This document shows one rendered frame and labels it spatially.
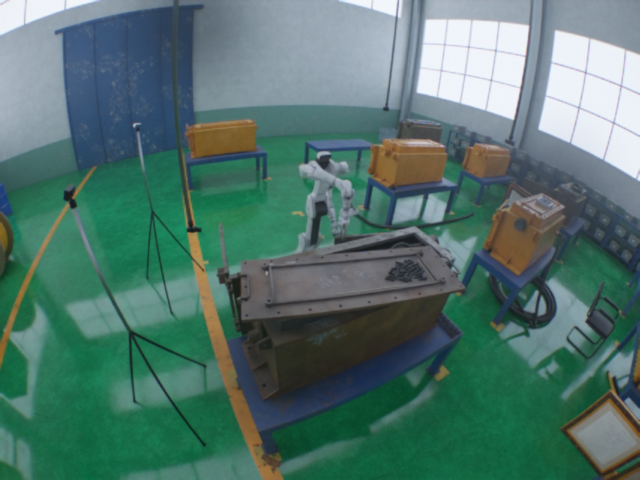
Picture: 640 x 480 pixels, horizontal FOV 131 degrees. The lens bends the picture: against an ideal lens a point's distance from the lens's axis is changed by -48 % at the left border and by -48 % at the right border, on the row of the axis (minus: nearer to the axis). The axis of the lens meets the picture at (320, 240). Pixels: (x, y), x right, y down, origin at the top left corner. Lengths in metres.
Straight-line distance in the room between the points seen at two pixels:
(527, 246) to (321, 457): 3.12
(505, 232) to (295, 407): 3.08
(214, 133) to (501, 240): 5.57
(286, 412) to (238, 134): 5.53
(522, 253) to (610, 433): 2.36
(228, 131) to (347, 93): 6.72
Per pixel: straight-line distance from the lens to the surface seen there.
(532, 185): 6.32
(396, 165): 4.83
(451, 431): 2.80
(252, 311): 1.36
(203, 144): 6.25
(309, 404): 1.89
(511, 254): 3.80
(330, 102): 11.51
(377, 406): 2.65
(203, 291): 3.54
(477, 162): 7.37
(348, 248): 1.83
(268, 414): 1.86
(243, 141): 6.36
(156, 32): 10.01
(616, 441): 2.51
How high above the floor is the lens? 2.37
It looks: 33 degrees down
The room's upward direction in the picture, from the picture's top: 5 degrees clockwise
